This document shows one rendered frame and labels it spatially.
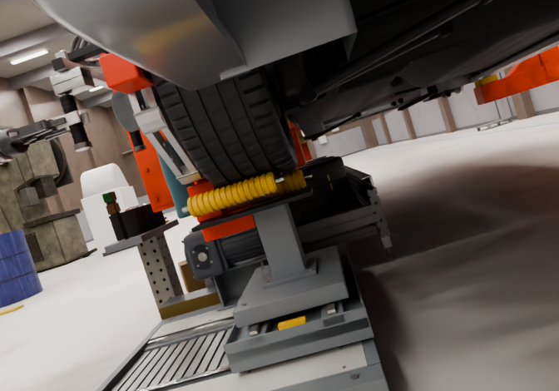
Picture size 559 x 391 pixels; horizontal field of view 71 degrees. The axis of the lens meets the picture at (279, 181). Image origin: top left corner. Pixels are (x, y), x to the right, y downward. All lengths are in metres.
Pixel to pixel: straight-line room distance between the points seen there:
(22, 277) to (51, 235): 3.49
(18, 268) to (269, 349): 4.60
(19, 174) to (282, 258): 8.20
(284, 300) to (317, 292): 0.09
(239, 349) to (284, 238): 0.32
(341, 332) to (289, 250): 0.28
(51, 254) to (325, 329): 8.16
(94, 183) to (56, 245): 1.90
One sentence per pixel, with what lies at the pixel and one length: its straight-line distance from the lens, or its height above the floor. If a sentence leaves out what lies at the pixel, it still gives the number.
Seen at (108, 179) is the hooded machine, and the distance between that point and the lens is 7.32.
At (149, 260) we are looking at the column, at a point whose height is 0.31.
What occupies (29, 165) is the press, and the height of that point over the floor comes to 2.04.
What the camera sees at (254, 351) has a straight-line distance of 1.05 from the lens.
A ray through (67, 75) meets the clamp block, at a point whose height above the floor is 0.94.
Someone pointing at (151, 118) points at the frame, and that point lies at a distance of 0.99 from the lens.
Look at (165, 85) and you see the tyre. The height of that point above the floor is 0.79.
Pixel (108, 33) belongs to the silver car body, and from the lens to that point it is 0.50.
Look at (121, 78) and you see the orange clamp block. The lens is 0.93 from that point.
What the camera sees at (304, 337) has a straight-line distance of 1.02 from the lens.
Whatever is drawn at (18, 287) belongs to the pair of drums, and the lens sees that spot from 5.43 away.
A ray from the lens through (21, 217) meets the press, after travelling 9.23.
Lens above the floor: 0.54
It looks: 2 degrees down
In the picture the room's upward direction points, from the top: 18 degrees counter-clockwise
